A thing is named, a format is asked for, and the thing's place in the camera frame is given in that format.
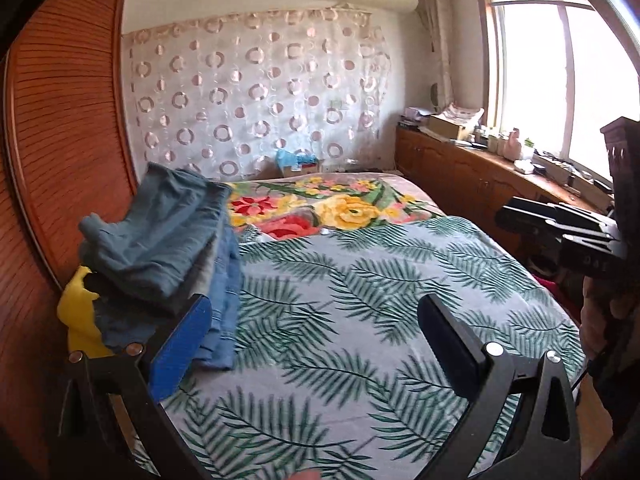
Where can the palm leaf bed sheet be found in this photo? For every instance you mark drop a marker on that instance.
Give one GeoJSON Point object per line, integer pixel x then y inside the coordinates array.
{"type": "Point", "coordinates": [331, 370]}

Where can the yellow plush toy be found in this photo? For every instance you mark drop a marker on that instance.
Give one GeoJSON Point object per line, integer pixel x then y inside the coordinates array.
{"type": "Point", "coordinates": [75, 310]}

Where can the grey-blue shorts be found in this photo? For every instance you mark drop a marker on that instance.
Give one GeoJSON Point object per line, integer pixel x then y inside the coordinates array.
{"type": "Point", "coordinates": [149, 254]}

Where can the right hand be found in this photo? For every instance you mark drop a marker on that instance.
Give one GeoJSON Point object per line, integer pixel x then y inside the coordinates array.
{"type": "Point", "coordinates": [602, 304]}

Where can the wooden wardrobe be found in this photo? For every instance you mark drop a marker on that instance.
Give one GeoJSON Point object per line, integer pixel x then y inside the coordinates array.
{"type": "Point", "coordinates": [64, 154]}

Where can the cardboard box on cabinet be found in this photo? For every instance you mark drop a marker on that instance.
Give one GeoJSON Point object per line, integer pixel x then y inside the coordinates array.
{"type": "Point", "coordinates": [459, 131]}

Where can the circle patterned curtain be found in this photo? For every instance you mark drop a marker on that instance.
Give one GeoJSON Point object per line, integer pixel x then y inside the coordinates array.
{"type": "Point", "coordinates": [224, 95]}

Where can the wooden side cabinet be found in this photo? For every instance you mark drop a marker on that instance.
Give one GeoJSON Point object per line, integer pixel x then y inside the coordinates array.
{"type": "Point", "coordinates": [475, 184]}

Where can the window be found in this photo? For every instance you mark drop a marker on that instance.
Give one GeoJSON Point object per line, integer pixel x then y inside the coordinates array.
{"type": "Point", "coordinates": [557, 72]}

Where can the blue folded jeans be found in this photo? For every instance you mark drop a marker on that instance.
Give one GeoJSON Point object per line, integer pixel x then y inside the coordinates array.
{"type": "Point", "coordinates": [122, 319]}

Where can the grey folded garment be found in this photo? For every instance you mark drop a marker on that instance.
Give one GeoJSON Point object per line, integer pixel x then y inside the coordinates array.
{"type": "Point", "coordinates": [200, 275]}

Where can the blue item at headboard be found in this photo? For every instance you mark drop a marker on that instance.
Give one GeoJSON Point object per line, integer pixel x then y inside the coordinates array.
{"type": "Point", "coordinates": [290, 161]}

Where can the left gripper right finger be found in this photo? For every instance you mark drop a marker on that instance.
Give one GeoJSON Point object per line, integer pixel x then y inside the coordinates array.
{"type": "Point", "coordinates": [542, 440]}

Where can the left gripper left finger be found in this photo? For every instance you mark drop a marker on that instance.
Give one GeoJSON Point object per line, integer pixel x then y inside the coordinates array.
{"type": "Point", "coordinates": [92, 441]}

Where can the pink bottle on cabinet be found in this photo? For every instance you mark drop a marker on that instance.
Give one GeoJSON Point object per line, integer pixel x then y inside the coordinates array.
{"type": "Point", "coordinates": [512, 149]}

